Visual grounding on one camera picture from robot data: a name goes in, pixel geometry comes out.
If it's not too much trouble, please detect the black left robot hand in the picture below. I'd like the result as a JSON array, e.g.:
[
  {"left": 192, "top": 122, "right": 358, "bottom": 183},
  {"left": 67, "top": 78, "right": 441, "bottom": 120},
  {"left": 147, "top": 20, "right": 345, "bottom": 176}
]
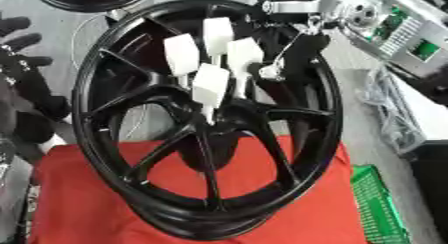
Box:
[{"left": 0, "top": 15, "right": 74, "bottom": 145}]

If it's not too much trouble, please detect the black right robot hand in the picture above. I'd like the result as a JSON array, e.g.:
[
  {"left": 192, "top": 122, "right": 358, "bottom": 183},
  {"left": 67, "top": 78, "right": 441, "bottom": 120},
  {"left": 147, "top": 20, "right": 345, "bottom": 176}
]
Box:
[{"left": 246, "top": 0, "right": 354, "bottom": 86}]

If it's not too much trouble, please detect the green plastic crate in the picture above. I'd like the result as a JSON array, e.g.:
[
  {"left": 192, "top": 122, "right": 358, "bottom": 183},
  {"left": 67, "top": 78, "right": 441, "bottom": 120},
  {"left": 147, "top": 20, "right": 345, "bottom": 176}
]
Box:
[{"left": 348, "top": 164, "right": 413, "bottom": 244}]

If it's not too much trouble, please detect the black spoked wheel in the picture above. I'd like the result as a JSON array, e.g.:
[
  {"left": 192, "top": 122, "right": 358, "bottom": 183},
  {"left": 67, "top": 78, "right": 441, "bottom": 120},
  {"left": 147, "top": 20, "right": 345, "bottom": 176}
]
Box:
[{"left": 70, "top": 0, "right": 347, "bottom": 242}]

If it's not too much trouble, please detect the clear plastic bag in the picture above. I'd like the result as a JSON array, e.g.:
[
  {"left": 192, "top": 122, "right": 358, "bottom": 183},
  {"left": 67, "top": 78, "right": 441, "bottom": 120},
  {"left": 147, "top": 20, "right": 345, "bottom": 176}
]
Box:
[{"left": 355, "top": 67, "right": 429, "bottom": 156}]

